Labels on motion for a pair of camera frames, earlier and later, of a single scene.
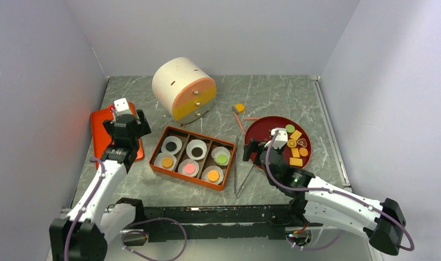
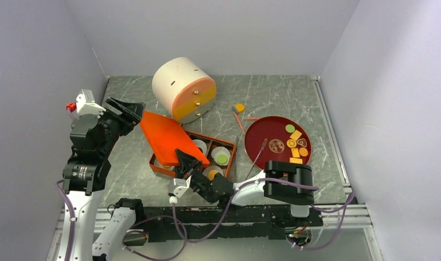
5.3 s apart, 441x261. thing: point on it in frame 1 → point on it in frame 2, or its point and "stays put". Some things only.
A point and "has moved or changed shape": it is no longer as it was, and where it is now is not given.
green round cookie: x=222 y=159 stays put
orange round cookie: x=213 y=175 stays put
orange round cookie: x=303 y=151 stays put
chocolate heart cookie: x=303 y=142 stays put
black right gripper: x=253 y=147 → x=186 y=162
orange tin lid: x=101 y=139 has moved or changed shape
